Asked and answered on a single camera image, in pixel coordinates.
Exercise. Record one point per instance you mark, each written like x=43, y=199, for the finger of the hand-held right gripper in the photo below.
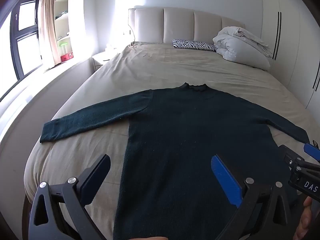
x=290, y=153
x=312, y=151

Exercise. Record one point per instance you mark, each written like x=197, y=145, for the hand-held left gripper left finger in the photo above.
x=98, y=173

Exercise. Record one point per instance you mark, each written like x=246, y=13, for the white nightstand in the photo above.
x=103, y=59

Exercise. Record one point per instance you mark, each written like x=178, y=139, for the beige curtain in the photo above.
x=48, y=30

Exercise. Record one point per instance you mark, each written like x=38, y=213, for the black framed window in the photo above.
x=26, y=37

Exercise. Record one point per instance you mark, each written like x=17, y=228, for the dark green sweater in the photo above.
x=180, y=135

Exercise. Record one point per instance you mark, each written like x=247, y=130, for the green and pink container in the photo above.
x=65, y=52

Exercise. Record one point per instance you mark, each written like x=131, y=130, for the bed with beige sheet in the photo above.
x=175, y=67

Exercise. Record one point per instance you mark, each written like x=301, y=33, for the zebra print pillow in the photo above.
x=193, y=44

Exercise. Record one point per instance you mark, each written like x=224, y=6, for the white wardrobe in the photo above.
x=291, y=55

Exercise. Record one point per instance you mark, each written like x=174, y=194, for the white duvet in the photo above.
x=240, y=47

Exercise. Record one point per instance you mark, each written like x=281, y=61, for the beige padded headboard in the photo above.
x=178, y=25

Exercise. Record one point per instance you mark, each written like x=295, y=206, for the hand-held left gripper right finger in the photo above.
x=225, y=180

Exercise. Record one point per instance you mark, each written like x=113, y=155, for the person's right hand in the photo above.
x=303, y=220

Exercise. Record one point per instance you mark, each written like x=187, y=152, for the white wall shelf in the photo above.
x=62, y=17

